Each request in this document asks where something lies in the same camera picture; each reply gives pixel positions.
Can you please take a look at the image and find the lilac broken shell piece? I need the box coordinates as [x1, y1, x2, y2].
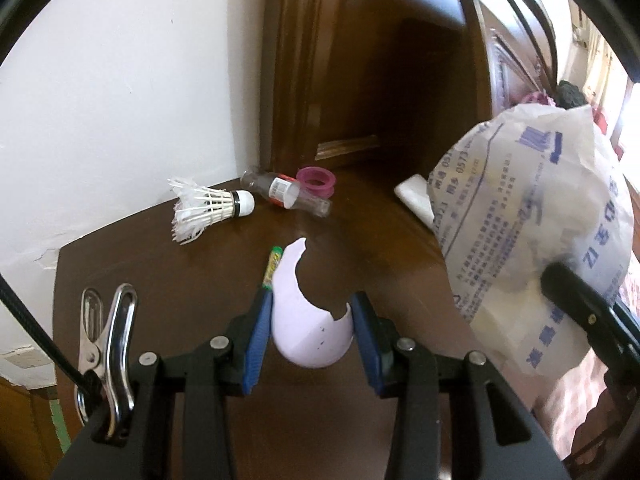
[270, 237, 356, 370]

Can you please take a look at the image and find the metal spring clip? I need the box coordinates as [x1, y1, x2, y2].
[75, 284, 138, 443]

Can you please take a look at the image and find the white wall cover plate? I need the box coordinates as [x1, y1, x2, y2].
[0, 345, 57, 390]

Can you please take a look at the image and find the white bag with blue print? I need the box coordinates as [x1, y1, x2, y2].
[427, 102, 635, 391]

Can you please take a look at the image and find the black braided cable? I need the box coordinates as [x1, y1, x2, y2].
[0, 275, 83, 391]

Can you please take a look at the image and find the small clear plastic bottle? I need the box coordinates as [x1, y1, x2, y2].
[240, 166, 333, 218]

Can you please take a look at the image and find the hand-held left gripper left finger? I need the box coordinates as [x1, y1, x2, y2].
[50, 287, 275, 480]

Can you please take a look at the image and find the pink plastic ring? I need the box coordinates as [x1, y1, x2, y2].
[296, 166, 337, 197]

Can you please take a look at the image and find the dark wooden bed frame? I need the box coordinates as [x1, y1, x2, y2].
[260, 0, 608, 221]

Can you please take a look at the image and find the light brown wooden cabinet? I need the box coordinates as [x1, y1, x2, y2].
[0, 377, 71, 480]

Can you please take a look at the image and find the dark cloth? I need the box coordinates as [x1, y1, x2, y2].
[555, 79, 587, 109]

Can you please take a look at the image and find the dark wooden nightstand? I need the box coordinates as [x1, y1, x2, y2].
[52, 170, 501, 480]

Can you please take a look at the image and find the white feather shuttlecock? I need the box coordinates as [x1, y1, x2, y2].
[167, 176, 256, 246]

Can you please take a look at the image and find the small green yellow tube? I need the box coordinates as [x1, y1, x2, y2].
[262, 245, 283, 291]

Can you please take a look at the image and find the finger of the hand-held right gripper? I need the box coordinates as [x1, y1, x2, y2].
[540, 261, 640, 386]

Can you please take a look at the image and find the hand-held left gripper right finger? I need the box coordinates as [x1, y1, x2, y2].
[348, 291, 571, 480]

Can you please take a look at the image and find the green foam floor mat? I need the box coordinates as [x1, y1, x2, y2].
[49, 399, 70, 456]

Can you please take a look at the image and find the beige blanket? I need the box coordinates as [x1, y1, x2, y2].
[535, 350, 631, 461]

